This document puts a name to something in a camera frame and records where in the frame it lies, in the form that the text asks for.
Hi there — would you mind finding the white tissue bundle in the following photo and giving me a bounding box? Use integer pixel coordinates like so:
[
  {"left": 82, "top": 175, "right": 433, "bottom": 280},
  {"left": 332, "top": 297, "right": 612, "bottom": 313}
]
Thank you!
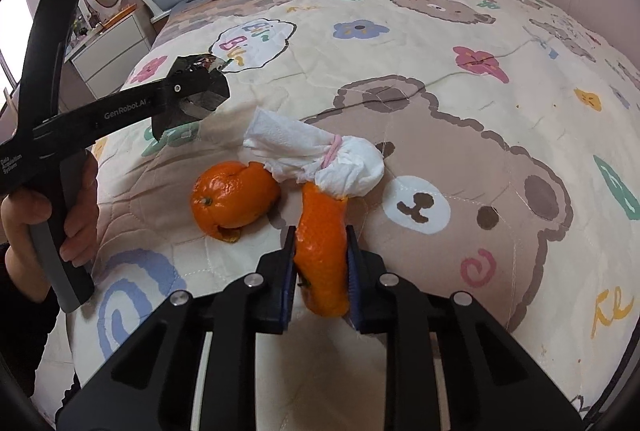
[{"left": 242, "top": 107, "right": 386, "bottom": 200}]

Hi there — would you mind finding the round orange peel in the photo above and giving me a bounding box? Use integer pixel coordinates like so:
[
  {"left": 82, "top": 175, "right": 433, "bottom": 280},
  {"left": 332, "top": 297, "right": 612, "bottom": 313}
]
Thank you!
[{"left": 190, "top": 160, "right": 282, "bottom": 244}]

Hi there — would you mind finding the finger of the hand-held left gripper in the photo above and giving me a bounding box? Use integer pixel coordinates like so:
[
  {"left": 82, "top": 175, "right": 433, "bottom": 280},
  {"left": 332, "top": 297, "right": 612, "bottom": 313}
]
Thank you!
[
  {"left": 165, "top": 55, "right": 231, "bottom": 105},
  {"left": 150, "top": 102, "right": 222, "bottom": 142}
]

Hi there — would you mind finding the printed bear quilt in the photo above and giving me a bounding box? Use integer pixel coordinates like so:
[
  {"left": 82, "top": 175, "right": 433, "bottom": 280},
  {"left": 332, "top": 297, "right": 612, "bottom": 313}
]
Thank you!
[{"left": 35, "top": 0, "right": 640, "bottom": 431}]

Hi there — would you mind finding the white nightstand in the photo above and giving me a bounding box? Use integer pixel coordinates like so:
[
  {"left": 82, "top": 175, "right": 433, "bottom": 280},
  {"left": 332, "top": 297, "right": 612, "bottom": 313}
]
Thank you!
[{"left": 67, "top": 6, "right": 153, "bottom": 96}]

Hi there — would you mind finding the person's left forearm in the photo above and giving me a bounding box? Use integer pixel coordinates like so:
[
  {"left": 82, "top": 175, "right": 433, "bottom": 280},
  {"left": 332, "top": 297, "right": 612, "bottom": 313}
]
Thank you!
[{"left": 0, "top": 243, "right": 61, "bottom": 402}]

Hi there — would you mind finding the long orange peel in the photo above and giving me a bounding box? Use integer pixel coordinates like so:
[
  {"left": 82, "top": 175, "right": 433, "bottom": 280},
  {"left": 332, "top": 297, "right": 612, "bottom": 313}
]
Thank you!
[{"left": 292, "top": 181, "right": 351, "bottom": 318}]

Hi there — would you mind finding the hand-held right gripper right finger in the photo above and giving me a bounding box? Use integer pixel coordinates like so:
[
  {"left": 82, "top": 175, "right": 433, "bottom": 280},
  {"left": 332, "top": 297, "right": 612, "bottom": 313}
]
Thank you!
[{"left": 345, "top": 225, "right": 585, "bottom": 431}]

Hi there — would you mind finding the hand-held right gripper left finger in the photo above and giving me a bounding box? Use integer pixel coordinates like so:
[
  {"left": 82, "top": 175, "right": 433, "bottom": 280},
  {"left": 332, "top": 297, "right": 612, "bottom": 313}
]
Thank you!
[{"left": 56, "top": 226, "right": 297, "bottom": 431}]

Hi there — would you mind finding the person's left hand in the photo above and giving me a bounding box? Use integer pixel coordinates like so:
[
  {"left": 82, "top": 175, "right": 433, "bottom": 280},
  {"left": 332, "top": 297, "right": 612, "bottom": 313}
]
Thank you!
[{"left": 0, "top": 151, "right": 101, "bottom": 304}]

